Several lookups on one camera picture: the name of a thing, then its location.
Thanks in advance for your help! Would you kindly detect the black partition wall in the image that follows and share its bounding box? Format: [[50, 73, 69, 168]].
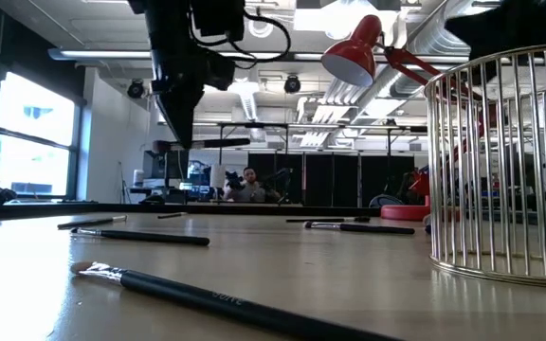
[[247, 152, 416, 207]]

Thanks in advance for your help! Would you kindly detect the long ceiling light strip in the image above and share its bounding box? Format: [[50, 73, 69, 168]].
[[47, 46, 298, 63]]

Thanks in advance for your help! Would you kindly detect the black aluminium table frame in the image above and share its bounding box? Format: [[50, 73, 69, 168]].
[[0, 202, 383, 222]]

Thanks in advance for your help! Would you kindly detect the dark computer monitor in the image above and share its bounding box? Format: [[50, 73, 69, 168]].
[[142, 150, 191, 190]]

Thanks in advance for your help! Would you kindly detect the black background gantry frame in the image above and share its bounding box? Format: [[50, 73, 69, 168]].
[[215, 120, 428, 205]]

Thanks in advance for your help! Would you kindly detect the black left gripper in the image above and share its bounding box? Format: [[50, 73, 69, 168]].
[[148, 45, 237, 150]]

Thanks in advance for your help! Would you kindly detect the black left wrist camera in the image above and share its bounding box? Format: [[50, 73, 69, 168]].
[[190, 0, 246, 43]]

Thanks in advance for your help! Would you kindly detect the white cylinder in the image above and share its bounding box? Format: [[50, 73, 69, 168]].
[[209, 163, 228, 189]]

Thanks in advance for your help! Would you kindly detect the black makeup brush dark head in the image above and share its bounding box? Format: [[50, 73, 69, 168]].
[[285, 215, 372, 224]]

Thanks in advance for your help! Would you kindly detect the large window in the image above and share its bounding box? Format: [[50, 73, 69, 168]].
[[0, 70, 81, 199]]

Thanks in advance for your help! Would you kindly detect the gold wire brush holder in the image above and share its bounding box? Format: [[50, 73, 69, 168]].
[[423, 43, 546, 290]]

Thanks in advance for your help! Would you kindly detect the dark rounded background object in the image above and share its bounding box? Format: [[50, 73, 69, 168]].
[[369, 193, 405, 208]]

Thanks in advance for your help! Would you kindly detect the silver ventilation duct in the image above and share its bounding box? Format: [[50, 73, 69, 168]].
[[389, 0, 473, 99]]

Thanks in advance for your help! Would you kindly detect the white ring ceiling light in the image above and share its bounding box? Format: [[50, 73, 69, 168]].
[[247, 16, 274, 39]]

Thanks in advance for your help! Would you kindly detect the red desk lamp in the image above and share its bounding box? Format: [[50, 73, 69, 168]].
[[320, 13, 500, 223]]

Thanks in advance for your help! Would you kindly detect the long black brush pale tip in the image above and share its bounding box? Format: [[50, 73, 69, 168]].
[[70, 260, 400, 341]]

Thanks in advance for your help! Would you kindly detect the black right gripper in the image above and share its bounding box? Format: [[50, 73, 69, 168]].
[[445, 0, 546, 62]]

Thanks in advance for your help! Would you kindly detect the person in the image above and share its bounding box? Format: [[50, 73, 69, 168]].
[[222, 166, 282, 204]]

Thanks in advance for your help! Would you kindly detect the black makeup brush silver ferrule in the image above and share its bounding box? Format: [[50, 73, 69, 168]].
[[70, 227, 211, 247], [303, 221, 416, 236]]

